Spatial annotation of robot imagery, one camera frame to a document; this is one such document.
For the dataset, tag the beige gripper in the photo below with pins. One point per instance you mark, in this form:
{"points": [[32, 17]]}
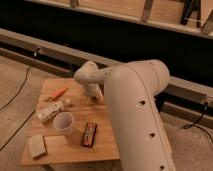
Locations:
{"points": [[94, 91]]}

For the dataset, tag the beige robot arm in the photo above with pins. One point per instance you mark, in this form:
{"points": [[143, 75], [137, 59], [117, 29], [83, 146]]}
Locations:
{"points": [[129, 95]]}

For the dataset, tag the white plastic cup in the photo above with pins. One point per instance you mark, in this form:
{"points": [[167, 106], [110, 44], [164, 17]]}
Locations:
{"points": [[63, 123]]}

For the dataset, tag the black red rectangular box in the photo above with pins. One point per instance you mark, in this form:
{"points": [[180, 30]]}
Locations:
{"points": [[89, 135]]}

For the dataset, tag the orange handled tool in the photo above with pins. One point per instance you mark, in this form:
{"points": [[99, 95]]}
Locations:
{"points": [[57, 94]]}

